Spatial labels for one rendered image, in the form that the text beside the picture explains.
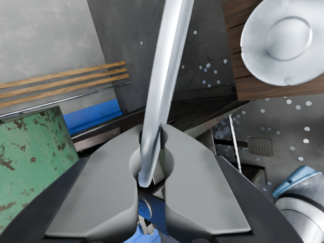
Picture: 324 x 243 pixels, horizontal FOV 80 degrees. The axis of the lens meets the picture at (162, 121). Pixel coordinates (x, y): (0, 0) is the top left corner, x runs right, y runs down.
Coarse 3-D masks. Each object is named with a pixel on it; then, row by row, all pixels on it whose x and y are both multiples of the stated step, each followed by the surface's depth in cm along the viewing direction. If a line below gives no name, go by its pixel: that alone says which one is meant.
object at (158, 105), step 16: (176, 0) 8; (192, 0) 23; (176, 16) 9; (160, 32) 9; (176, 32) 9; (160, 48) 9; (176, 48) 12; (160, 64) 9; (176, 64) 29; (160, 80) 9; (160, 96) 10; (160, 112) 10; (144, 128) 11; (144, 144) 11; (144, 160) 12; (144, 176) 14
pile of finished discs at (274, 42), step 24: (264, 0) 62; (288, 0) 58; (312, 0) 54; (264, 24) 64; (288, 24) 59; (312, 24) 56; (264, 48) 66; (288, 48) 61; (312, 48) 58; (264, 72) 69; (288, 72) 64; (312, 72) 59
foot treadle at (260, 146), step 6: (252, 138) 103; (258, 138) 100; (264, 138) 98; (222, 144) 120; (228, 144) 116; (240, 144) 110; (246, 144) 107; (252, 144) 104; (258, 144) 101; (264, 144) 99; (270, 144) 97; (252, 150) 105; (258, 150) 102; (264, 150) 100; (270, 150) 98; (270, 156) 99
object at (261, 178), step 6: (234, 162) 135; (246, 168) 124; (252, 168) 123; (258, 168) 121; (264, 168) 119; (246, 174) 118; (252, 174) 117; (258, 174) 118; (264, 174) 119; (252, 180) 112; (258, 180) 123; (264, 180) 120
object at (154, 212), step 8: (160, 184) 82; (144, 192) 75; (152, 192) 78; (160, 192) 80; (144, 200) 75; (152, 200) 72; (160, 200) 68; (144, 208) 78; (152, 208) 74; (160, 208) 70; (144, 216) 80; (152, 216) 76; (160, 216) 72; (160, 224) 74
